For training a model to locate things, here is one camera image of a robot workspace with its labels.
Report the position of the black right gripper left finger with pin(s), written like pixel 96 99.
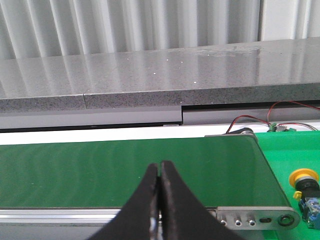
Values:
pixel 138 219

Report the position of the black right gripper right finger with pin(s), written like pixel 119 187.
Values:
pixel 183 216

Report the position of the yellow mushroom push button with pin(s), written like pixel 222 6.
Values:
pixel 305 181

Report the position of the green conveyor belt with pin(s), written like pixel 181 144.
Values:
pixel 220 171

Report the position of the green plastic tray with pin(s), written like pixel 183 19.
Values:
pixel 289 151

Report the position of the green terminal connector board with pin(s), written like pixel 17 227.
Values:
pixel 274 127

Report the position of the grey granite counter ledge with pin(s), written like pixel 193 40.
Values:
pixel 253 72

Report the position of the white vertical blinds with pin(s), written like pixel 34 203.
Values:
pixel 45 28

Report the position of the aluminium conveyor frame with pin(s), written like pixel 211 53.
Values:
pixel 234 217

